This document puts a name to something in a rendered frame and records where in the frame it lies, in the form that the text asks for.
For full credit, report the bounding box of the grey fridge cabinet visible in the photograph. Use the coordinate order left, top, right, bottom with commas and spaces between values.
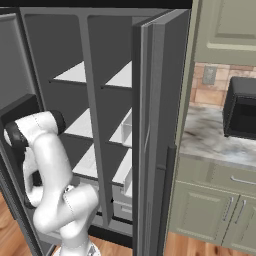
19, 6, 174, 249

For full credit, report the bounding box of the beige base cupboard door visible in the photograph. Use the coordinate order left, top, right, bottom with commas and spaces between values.
221, 195, 256, 256
167, 180, 240, 247

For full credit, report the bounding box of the black microwave oven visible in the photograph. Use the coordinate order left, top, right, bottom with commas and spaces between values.
222, 76, 256, 141

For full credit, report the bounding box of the black fridge door handle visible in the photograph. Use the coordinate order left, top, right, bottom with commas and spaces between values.
156, 144, 177, 256

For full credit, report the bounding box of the grey fridge door with dispenser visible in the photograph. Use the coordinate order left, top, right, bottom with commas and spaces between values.
0, 12, 56, 256

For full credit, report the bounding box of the grey fridge drawer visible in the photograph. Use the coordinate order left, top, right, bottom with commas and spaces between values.
111, 185, 133, 222

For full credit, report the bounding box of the silver cupboard door handle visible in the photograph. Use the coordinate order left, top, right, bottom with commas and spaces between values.
234, 198, 248, 225
222, 196, 235, 223

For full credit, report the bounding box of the silver drawer handle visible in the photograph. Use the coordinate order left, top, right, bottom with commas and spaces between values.
229, 175, 256, 187

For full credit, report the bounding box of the beige wall cupboard door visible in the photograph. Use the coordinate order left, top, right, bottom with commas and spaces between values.
194, 0, 256, 67

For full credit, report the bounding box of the grey fridge door with handle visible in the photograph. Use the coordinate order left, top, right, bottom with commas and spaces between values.
131, 8, 192, 256

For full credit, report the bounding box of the white fridge shelf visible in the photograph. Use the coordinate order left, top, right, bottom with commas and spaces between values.
111, 147, 133, 198
108, 107, 133, 148
52, 60, 87, 85
63, 107, 95, 140
104, 60, 133, 90
71, 143, 100, 180

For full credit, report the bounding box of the beige tall side panel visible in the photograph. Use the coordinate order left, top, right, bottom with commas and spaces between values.
165, 0, 203, 234

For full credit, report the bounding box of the beige drawer front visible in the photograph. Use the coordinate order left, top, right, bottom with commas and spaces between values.
175, 155, 256, 198

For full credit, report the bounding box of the grey wall socket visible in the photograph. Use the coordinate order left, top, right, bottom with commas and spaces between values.
201, 64, 218, 86

